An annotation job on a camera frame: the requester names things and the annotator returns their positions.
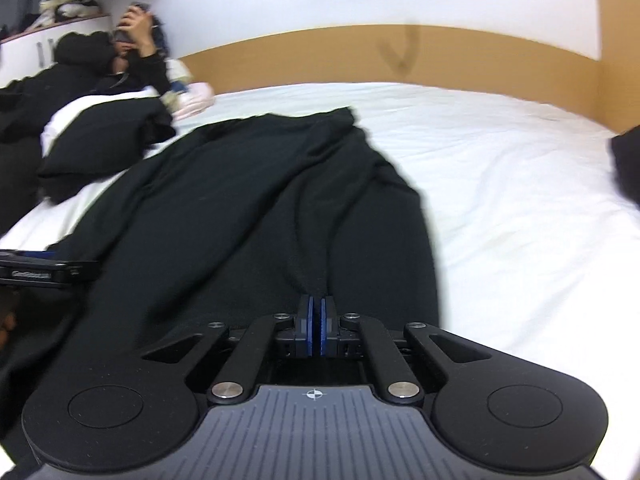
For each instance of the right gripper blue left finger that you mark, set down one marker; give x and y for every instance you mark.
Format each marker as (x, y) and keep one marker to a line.
(304, 328)

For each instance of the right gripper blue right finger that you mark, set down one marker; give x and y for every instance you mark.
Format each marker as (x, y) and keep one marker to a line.
(329, 328)

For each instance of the black fleece garment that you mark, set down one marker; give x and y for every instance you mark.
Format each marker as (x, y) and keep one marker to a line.
(235, 220)

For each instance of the black garment pile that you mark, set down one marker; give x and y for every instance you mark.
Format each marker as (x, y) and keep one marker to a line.
(95, 137)

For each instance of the white cabinet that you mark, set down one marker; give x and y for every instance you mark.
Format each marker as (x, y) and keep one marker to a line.
(26, 54)

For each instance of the person in black hoodie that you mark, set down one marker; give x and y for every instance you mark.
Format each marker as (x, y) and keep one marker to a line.
(83, 65)

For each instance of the white bed sheet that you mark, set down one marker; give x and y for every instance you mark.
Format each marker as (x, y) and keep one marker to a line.
(537, 252)

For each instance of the pink white pillow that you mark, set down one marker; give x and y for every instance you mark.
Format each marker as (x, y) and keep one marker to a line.
(186, 97)

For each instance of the dark smartphone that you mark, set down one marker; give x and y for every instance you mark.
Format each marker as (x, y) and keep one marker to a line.
(134, 26)

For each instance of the black folded garment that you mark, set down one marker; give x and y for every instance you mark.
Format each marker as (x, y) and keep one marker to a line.
(625, 151)

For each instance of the wooden headboard panel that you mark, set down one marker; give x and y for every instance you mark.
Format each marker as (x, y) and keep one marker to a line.
(605, 90)

